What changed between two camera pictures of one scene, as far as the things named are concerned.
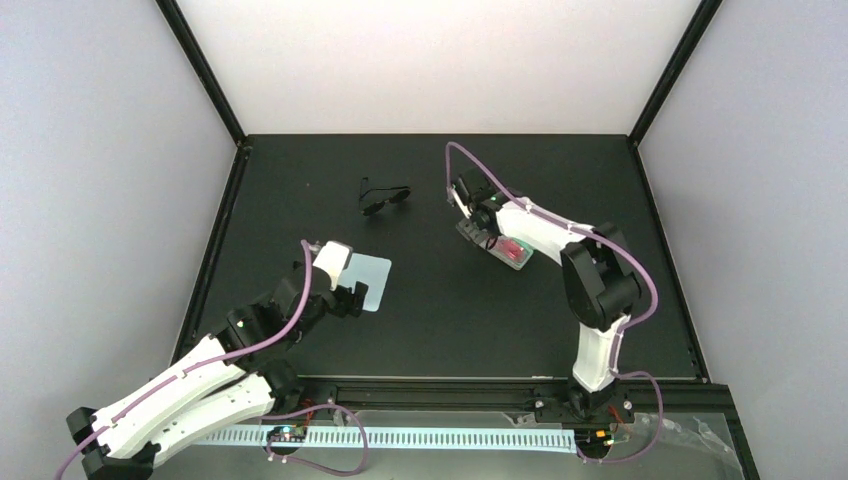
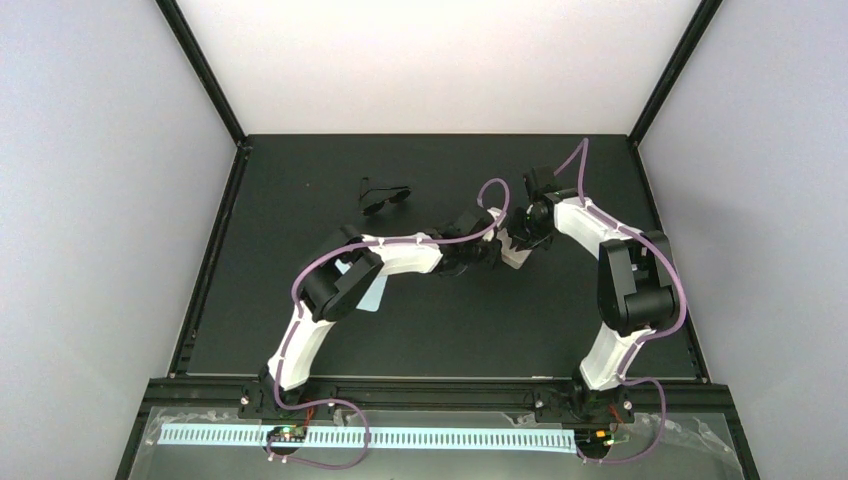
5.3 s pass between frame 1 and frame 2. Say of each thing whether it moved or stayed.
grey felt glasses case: stayed
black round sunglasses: stayed
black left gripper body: moved
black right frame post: stayed
